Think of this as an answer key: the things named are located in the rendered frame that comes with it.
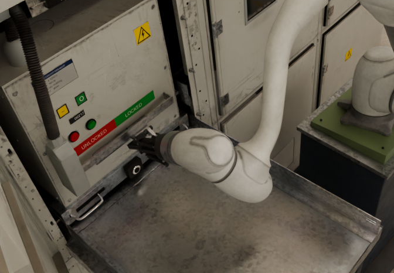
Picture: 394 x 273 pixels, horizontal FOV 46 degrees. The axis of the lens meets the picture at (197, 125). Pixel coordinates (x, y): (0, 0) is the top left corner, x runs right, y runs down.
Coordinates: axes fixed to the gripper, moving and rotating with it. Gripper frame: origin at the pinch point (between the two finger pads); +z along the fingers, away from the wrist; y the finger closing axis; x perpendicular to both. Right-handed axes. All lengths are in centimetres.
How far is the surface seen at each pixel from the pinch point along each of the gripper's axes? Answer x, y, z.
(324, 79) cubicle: 111, 43, 25
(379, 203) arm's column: 58, 67, -24
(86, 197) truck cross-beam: -18.6, 6.9, 10.9
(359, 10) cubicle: 138, 21, 13
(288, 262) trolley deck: 5, 41, -35
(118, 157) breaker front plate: -3.4, 2.9, 10.0
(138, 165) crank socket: 0.4, 9.0, 9.2
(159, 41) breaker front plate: 21.6, -22.3, -4.6
